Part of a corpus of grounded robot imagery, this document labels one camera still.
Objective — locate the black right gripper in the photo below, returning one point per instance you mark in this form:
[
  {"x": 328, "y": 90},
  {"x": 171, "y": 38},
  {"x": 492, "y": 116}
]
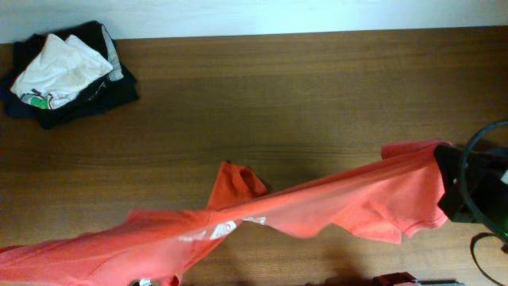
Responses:
[{"x": 452, "y": 183}]

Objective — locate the orange t-shirt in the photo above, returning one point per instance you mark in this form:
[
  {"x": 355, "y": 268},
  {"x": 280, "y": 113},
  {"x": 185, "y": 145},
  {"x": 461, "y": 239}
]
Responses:
[{"x": 385, "y": 201}]

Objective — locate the black folded clothes pile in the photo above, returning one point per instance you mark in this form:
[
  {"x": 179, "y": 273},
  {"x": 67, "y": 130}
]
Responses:
[{"x": 106, "y": 93}]

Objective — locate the white folded t-shirt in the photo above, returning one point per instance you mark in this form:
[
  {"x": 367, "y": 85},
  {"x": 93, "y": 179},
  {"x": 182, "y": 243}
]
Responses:
[{"x": 59, "y": 72}]

